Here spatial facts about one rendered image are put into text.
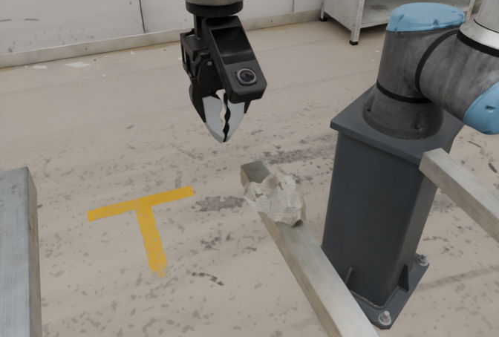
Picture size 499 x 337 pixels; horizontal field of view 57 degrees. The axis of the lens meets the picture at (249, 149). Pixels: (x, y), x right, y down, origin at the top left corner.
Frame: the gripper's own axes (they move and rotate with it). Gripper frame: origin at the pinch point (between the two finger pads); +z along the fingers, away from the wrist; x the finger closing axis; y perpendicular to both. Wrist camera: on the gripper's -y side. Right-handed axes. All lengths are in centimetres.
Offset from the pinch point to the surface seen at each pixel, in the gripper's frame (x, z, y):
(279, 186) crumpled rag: -0.4, -4.4, -16.9
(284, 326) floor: -21, 83, 13
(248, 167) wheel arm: 0.9, -3.0, -10.9
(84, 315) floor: 33, 83, 39
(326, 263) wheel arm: -0.5, -3.1, -27.5
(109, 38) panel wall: -5, 76, 218
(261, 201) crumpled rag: 2.3, -3.9, -17.8
